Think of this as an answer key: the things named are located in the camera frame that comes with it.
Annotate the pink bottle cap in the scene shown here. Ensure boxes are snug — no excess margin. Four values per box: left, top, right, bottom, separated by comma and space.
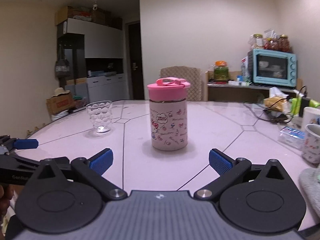
147, 77, 191, 103

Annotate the brown cardboard box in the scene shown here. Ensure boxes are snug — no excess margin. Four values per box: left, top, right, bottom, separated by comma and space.
91, 7, 112, 27

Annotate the tan cardboard box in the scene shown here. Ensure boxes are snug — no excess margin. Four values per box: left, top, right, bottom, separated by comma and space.
55, 6, 75, 26

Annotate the person's left hand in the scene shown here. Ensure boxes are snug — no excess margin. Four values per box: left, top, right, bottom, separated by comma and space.
0, 185, 14, 218

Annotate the wooden side shelf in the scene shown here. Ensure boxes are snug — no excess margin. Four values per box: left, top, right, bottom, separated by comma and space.
205, 70, 303, 102

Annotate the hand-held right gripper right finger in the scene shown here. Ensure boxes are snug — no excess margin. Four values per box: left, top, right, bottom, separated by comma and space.
194, 149, 290, 202

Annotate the grey cloth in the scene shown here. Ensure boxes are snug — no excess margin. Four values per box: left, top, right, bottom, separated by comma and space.
299, 167, 320, 216

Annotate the cardboard box red print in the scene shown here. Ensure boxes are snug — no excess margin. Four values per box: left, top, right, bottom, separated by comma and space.
46, 94, 76, 116

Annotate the white printed snack bag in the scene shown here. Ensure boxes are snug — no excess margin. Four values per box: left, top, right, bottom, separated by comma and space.
240, 56, 252, 81

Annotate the jar with pale contents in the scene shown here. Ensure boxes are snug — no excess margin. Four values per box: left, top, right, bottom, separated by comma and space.
251, 34, 264, 50

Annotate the small jar with red contents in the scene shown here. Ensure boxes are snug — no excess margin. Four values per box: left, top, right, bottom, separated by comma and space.
265, 38, 278, 51

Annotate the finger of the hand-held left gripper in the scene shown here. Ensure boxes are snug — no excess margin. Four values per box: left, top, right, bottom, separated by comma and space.
0, 154, 72, 171
0, 136, 39, 156

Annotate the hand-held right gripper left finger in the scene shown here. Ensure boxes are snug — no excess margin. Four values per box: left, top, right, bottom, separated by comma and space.
30, 148, 128, 202

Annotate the orange lid pickle jar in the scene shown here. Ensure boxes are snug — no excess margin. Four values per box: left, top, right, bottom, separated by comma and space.
214, 60, 230, 81

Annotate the large jar with red contents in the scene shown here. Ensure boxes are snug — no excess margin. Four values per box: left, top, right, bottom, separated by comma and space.
278, 34, 291, 53

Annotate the printed white mug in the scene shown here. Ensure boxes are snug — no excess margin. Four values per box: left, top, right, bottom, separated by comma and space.
301, 124, 320, 164

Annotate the teal toaster oven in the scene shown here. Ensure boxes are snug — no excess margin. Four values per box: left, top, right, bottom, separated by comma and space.
247, 49, 298, 88

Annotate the straw hat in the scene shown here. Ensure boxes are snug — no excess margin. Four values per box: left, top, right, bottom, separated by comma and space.
52, 87, 72, 98

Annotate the beige quilted chair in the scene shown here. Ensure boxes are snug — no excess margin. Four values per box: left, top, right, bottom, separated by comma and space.
160, 66, 202, 102

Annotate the yellow bread bag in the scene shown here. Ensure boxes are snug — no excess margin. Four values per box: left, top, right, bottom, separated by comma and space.
264, 96, 292, 112

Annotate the clear plastic box blue label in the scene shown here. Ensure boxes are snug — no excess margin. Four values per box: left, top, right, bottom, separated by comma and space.
279, 126, 307, 151

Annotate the grey and black cabinet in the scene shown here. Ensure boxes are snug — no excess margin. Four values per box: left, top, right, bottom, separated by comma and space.
56, 17, 128, 103

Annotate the grey hanging bag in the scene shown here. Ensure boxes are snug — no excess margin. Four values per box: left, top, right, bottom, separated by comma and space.
55, 44, 72, 78

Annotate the white plastic bag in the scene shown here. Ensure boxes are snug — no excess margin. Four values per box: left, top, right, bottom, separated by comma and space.
269, 87, 289, 99

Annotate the dark door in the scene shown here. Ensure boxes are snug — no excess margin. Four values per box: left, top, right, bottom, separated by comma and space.
125, 22, 145, 101

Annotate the clear dimpled glass cup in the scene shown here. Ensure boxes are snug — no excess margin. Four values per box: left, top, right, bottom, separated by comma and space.
86, 101, 113, 134

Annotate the black smartphone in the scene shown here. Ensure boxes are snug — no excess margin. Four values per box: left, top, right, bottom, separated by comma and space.
265, 112, 292, 124

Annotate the black charging cable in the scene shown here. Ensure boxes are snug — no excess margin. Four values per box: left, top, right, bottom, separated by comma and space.
244, 86, 308, 125

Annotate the green tissue box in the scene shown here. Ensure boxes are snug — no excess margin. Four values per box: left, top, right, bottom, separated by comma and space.
290, 97, 320, 117

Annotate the pink printed bottle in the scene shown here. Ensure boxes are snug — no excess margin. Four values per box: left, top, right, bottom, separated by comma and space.
149, 99, 189, 152

